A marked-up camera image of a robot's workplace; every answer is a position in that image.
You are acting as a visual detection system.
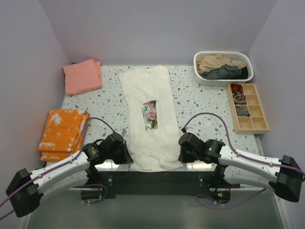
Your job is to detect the white floral print t-shirt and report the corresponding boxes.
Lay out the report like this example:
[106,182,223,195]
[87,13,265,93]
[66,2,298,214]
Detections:
[119,65,182,172]

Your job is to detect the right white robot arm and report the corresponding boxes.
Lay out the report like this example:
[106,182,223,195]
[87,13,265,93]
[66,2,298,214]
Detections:
[178,133,305,202]

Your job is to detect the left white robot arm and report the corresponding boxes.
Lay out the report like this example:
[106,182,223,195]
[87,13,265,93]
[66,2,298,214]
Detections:
[6,133,133,218]

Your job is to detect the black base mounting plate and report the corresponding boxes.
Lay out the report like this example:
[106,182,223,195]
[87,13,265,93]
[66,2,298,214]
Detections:
[86,171,240,198]

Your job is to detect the folded orange tie-dye t-shirt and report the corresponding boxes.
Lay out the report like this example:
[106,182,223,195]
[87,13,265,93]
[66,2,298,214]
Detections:
[38,109,90,162]

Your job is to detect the dark grey socks in tray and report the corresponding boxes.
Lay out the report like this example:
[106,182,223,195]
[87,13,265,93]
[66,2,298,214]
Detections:
[235,107,250,117]

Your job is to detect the wooden compartment organizer tray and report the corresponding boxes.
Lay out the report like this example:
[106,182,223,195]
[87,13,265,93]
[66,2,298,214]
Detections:
[226,83,269,135]

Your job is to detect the black white patterned socks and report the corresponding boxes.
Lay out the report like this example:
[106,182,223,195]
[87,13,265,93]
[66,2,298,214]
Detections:
[233,93,247,105]

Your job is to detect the red black patterned socks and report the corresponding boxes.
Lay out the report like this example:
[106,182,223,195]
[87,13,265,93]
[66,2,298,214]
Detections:
[230,83,244,94]

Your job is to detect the folded pink t-shirt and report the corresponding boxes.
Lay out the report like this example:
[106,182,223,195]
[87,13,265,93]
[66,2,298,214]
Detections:
[63,59,102,95]

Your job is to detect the white plastic laundry basket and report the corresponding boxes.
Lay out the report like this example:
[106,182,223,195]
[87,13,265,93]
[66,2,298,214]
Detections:
[193,52,254,86]

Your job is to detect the dark grey garment in basket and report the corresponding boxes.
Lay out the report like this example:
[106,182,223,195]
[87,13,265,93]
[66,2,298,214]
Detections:
[201,64,249,80]

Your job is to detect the beige garment in basket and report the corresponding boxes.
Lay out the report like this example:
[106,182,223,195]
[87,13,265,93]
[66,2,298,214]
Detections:
[196,54,247,74]

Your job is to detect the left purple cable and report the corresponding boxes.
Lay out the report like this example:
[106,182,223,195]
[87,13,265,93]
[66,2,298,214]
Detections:
[0,116,124,220]

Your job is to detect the aluminium rail frame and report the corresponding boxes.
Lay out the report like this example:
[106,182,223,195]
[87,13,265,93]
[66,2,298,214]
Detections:
[18,135,291,229]

